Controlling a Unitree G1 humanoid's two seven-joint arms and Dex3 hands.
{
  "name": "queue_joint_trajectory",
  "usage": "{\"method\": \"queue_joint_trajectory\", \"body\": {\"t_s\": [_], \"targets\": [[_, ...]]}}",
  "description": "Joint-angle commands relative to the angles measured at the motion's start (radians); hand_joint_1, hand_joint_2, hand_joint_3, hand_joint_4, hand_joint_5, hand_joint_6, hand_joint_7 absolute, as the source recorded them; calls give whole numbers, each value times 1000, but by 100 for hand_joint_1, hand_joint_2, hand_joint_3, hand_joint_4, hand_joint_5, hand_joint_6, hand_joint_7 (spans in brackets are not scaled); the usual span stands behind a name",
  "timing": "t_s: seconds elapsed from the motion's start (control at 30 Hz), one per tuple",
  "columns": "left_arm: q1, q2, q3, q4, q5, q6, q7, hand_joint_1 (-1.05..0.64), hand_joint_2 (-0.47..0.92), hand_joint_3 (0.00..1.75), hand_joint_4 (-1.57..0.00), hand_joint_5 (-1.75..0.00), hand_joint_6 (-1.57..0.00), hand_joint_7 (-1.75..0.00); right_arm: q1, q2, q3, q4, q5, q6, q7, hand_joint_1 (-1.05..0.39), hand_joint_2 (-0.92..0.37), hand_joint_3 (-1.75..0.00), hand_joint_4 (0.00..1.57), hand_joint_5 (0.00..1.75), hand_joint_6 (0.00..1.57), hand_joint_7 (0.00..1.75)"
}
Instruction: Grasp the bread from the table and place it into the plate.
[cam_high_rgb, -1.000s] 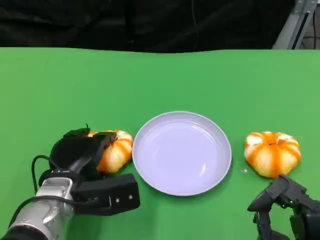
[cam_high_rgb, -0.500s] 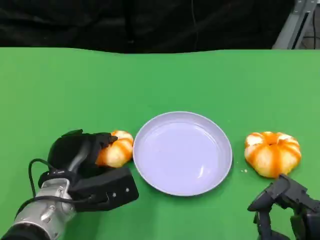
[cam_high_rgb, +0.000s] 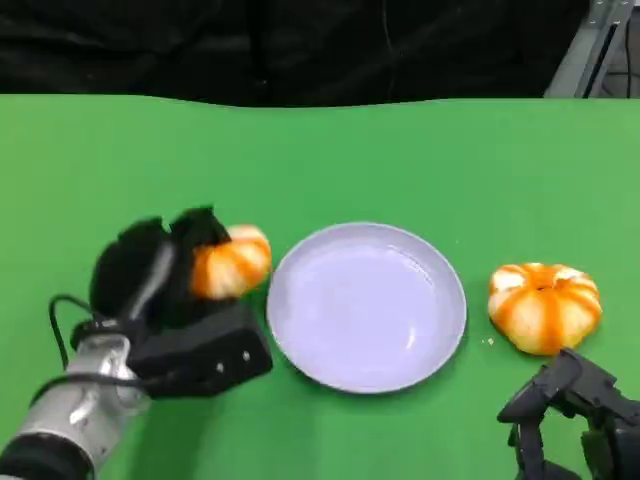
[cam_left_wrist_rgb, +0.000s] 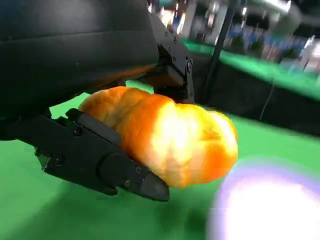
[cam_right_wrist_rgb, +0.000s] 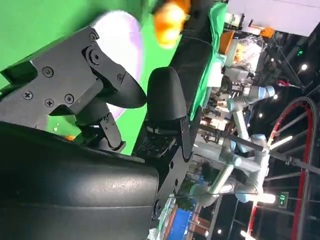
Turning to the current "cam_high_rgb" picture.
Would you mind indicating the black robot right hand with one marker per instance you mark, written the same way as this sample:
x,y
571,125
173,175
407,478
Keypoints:
x,y
600,400

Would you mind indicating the lilac plate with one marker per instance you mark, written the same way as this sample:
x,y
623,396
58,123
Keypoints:
x,y
365,310

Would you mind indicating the orange and white bread roll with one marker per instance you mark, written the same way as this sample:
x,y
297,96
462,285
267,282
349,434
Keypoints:
x,y
545,310
235,265

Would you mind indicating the green table cloth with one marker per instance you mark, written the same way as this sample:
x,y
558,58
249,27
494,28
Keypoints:
x,y
320,165

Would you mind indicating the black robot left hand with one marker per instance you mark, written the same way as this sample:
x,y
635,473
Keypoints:
x,y
125,270

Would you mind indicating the grey metal frame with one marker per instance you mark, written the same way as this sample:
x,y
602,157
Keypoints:
x,y
580,55

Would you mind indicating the black backdrop curtain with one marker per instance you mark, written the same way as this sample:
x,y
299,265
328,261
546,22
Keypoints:
x,y
250,50

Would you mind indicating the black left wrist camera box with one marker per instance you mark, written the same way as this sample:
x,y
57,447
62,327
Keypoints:
x,y
210,350

